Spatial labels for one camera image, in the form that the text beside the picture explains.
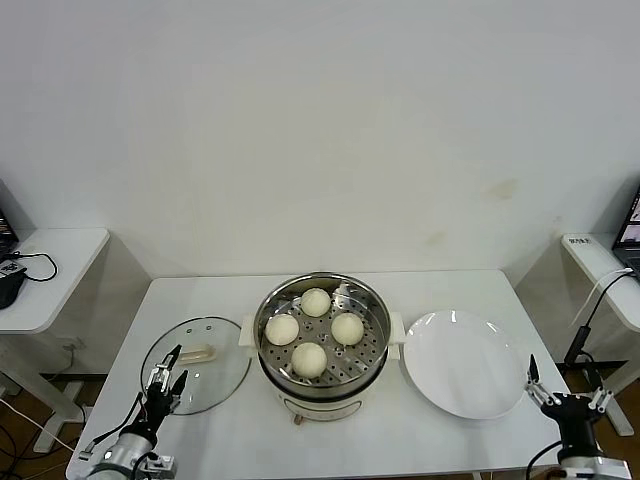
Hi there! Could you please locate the black computer mouse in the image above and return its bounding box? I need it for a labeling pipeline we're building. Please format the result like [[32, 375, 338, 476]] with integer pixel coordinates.
[[0, 269, 29, 310]]

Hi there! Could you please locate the white side table with label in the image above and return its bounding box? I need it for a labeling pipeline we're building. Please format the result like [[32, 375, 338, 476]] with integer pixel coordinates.
[[563, 232, 640, 441]]

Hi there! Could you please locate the black laptop with dark screen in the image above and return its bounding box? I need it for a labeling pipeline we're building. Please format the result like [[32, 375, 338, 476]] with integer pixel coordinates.
[[612, 182, 640, 279]]

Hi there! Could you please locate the white steamed baozi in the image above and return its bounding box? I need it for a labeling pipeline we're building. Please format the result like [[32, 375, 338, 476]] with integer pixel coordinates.
[[331, 312, 365, 347], [291, 342, 328, 379], [300, 287, 332, 318], [265, 313, 300, 346]]

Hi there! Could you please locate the black looped mouse cable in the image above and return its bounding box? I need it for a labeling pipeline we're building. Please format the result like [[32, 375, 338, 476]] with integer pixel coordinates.
[[4, 251, 59, 283]]

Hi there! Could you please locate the perforated stainless steamer basket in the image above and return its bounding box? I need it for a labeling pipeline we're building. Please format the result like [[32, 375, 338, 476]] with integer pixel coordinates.
[[240, 272, 407, 389]]

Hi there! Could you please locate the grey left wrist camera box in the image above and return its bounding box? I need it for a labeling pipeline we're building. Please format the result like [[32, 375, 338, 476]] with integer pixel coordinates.
[[144, 452, 179, 474]]

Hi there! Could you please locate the round glass pot lid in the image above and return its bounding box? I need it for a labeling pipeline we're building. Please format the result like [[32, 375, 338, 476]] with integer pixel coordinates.
[[141, 315, 253, 416]]

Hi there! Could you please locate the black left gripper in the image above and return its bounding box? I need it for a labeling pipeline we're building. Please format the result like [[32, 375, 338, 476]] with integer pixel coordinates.
[[144, 344, 190, 432]]

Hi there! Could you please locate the white flat cable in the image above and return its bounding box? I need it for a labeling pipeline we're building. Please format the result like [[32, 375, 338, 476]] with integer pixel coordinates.
[[571, 268, 632, 329]]

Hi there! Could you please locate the white floor cable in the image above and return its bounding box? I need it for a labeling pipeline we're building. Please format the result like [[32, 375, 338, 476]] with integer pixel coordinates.
[[0, 397, 81, 454]]

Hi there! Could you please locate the black laptop with pink screen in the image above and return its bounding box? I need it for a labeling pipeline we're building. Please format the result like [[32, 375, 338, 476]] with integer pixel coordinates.
[[0, 178, 20, 261]]

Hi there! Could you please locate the round white plate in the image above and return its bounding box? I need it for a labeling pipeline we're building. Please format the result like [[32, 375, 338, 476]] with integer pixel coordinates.
[[402, 309, 529, 422]]

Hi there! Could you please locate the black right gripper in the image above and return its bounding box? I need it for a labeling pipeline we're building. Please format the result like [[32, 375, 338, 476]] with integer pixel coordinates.
[[525, 354, 615, 449]]

